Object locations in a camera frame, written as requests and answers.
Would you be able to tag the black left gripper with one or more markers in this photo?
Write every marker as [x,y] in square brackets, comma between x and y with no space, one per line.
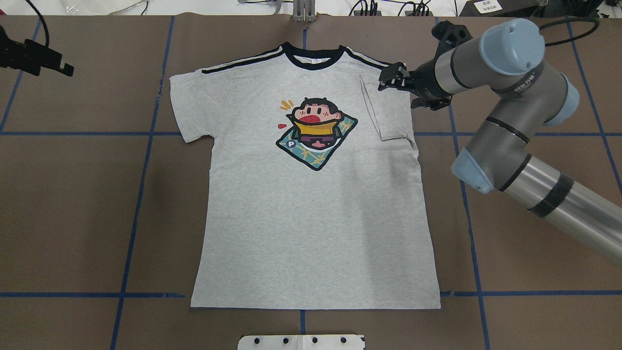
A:
[30,54]

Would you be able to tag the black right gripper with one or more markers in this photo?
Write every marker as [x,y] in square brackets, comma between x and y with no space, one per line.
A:
[423,81]

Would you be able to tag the grey cartoon print t-shirt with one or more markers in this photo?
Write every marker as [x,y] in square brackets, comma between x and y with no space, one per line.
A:
[315,196]

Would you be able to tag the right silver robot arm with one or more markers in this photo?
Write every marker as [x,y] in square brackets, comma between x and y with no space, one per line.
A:
[509,59]

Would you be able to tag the white mounting plate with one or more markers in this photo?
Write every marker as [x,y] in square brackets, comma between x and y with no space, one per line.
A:
[303,342]

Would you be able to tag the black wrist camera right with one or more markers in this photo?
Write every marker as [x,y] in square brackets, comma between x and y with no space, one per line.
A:
[450,35]

